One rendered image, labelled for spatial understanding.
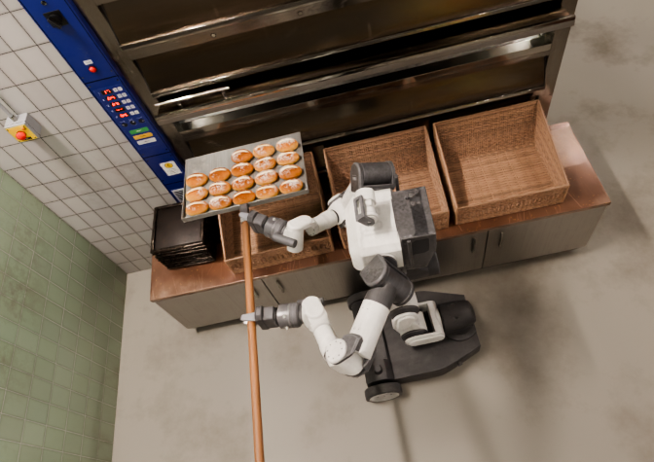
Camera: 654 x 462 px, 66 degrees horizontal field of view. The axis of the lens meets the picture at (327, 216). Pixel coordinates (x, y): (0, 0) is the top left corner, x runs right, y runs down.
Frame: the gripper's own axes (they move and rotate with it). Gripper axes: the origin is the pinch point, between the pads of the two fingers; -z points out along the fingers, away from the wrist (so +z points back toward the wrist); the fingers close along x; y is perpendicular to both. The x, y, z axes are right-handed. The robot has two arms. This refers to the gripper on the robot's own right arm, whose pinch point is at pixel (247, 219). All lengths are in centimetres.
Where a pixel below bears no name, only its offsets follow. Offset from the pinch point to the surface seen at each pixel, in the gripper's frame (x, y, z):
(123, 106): -25, 21, -71
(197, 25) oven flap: -54, 46, -32
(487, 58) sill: 2, 117, 62
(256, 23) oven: -46, 61, -16
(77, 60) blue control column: -52, 18, -73
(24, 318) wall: 33, -72, -99
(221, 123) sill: 2, 44, -44
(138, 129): -10, 21, -72
